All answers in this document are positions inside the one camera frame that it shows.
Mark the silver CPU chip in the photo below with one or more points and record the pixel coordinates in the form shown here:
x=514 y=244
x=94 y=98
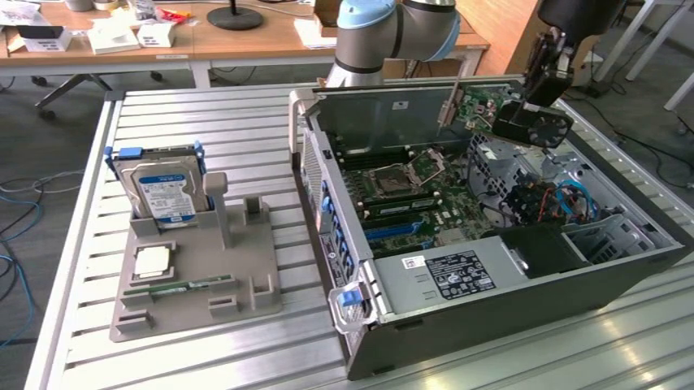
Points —
x=154 y=262

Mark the black open PC case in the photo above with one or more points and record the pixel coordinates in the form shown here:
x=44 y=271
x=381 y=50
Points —
x=487 y=325

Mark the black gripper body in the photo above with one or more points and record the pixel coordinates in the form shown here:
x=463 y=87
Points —
x=585 y=16

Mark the black lamp base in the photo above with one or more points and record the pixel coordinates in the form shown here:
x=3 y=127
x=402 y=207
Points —
x=235 y=20

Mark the white box black lid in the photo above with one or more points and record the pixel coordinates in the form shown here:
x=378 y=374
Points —
x=46 y=40

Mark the green RAM stick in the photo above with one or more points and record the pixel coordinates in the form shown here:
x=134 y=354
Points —
x=179 y=286
x=403 y=207

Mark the white box round hole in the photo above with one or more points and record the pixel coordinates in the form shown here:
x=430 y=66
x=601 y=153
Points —
x=114 y=38

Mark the metal socket cover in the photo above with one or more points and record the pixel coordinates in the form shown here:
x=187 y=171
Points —
x=431 y=166

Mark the tape roll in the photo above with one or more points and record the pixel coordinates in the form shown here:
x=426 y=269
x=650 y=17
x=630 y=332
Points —
x=104 y=4

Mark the wooden desk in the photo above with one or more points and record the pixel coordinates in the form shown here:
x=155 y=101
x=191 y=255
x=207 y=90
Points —
x=244 y=44

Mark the CPU socket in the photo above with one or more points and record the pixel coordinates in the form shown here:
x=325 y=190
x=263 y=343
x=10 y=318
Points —
x=390 y=180

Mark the black floor adaptor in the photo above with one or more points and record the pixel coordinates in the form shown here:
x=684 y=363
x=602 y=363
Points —
x=595 y=88

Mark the brown cardboard box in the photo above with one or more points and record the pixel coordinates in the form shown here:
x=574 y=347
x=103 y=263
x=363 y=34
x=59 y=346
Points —
x=326 y=14

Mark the grey cup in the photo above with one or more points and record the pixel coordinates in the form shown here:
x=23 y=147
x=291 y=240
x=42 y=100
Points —
x=79 y=5

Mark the white labelled box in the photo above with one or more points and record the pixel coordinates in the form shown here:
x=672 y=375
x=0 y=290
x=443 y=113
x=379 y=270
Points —
x=156 y=35

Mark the white table leg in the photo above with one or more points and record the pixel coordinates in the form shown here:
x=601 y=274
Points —
x=657 y=40
x=681 y=91
x=623 y=44

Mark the grey power supply unit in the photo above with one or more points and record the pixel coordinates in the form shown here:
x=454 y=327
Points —
x=401 y=284

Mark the white paper stack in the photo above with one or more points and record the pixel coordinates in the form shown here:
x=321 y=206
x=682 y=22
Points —
x=314 y=36

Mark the black graphics card green board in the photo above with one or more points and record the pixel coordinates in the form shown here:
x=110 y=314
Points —
x=542 y=130

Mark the black wheeled desk leg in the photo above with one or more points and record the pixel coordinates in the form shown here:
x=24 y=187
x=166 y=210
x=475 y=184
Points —
x=71 y=90

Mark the grey metal disk bay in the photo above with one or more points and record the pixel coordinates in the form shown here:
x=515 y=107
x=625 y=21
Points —
x=613 y=239

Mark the hard disk blue caddy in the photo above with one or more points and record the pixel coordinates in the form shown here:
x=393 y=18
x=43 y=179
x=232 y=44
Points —
x=163 y=195

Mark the grey parts rack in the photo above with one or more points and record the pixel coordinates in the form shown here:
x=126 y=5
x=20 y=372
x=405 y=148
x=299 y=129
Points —
x=200 y=252

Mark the blue case latch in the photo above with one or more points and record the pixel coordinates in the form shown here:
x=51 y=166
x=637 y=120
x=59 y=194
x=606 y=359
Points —
x=349 y=295

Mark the red packet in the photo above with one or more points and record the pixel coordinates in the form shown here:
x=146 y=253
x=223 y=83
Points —
x=175 y=15

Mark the blue expansion slot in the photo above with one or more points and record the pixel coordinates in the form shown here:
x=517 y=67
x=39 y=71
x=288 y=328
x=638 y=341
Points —
x=393 y=231

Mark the white device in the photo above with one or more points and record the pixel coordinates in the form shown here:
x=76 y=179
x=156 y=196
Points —
x=594 y=65

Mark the green motherboard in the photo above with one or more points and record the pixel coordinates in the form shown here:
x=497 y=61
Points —
x=455 y=211

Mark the perforated metal disk bay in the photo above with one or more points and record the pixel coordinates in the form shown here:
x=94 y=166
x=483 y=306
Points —
x=505 y=170

